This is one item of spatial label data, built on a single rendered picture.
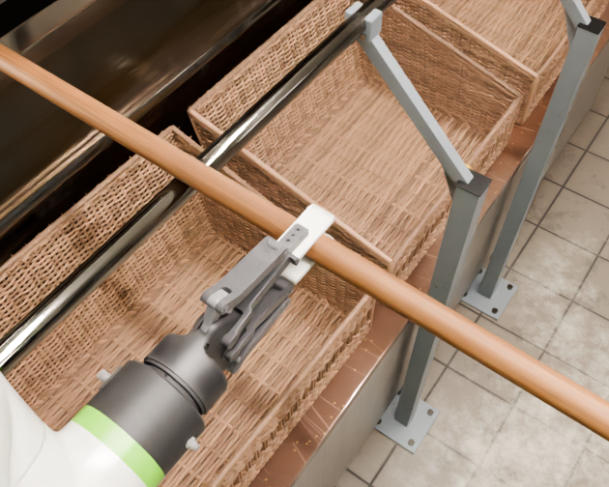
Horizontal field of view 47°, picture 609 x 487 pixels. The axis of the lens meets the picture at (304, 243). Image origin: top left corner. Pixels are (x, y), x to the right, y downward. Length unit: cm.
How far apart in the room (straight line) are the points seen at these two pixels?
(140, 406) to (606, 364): 170
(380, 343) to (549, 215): 116
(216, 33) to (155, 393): 89
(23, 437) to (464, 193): 77
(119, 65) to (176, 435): 76
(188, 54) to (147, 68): 9
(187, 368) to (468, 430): 140
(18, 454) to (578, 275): 193
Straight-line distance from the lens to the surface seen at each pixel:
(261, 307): 71
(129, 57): 125
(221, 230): 148
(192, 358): 63
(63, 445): 60
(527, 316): 216
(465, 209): 115
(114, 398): 62
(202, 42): 135
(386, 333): 138
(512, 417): 200
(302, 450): 127
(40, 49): 111
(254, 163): 133
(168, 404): 61
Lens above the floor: 178
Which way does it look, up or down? 54 degrees down
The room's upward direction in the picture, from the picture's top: straight up
